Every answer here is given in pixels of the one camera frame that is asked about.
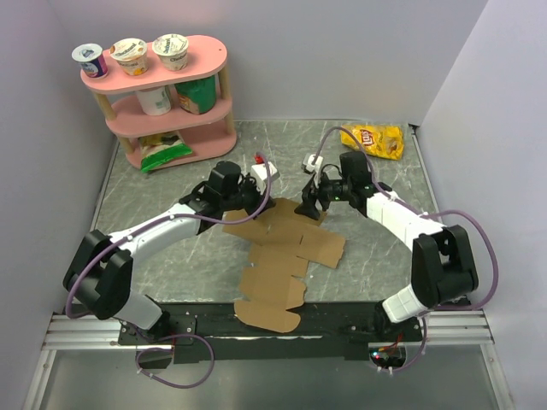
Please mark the white cup on middle shelf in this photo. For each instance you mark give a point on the white cup on middle shelf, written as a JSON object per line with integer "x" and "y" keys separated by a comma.
{"x": 154, "y": 101}

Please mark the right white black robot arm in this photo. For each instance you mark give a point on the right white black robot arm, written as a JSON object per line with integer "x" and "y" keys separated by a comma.
{"x": 442, "y": 267}

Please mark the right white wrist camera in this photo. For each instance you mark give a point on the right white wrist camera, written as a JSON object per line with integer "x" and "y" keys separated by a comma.
{"x": 312, "y": 164}

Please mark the blue white yogurt cup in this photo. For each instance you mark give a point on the blue white yogurt cup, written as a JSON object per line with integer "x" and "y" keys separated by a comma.
{"x": 91, "y": 60}

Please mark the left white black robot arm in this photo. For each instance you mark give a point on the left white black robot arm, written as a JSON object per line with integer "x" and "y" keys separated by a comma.
{"x": 100, "y": 275}

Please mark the electronics board with LEDs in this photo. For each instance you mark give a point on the electronics board with LEDs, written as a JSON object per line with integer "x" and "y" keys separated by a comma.
{"x": 389, "y": 357}

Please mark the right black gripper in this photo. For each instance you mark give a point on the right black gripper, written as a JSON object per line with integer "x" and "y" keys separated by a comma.
{"x": 310, "y": 195}

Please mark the pink three-tier shelf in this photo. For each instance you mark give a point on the pink three-tier shelf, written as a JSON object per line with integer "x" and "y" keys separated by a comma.
{"x": 209, "y": 135}

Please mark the white Chobani yogurt cup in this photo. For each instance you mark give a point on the white Chobani yogurt cup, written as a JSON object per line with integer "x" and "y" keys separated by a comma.
{"x": 172, "y": 51}

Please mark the green can on middle shelf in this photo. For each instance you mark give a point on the green can on middle shelf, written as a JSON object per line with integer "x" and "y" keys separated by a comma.
{"x": 197, "y": 96}

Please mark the green white snack bag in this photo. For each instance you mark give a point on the green white snack bag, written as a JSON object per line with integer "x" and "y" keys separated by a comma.
{"x": 159, "y": 149}

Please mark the yellow Lays chips bag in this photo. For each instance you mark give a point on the yellow Lays chips bag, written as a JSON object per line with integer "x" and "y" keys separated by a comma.
{"x": 383, "y": 141}

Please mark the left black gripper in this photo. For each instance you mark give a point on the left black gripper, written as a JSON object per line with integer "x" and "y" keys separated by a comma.
{"x": 259, "y": 196}

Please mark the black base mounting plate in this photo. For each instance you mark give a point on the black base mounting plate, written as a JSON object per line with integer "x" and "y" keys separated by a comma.
{"x": 327, "y": 329}

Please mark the peach Chobani yogurt cup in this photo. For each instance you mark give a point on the peach Chobani yogurt cup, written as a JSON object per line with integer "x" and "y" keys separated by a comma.
{"x": 131, "y": 55}

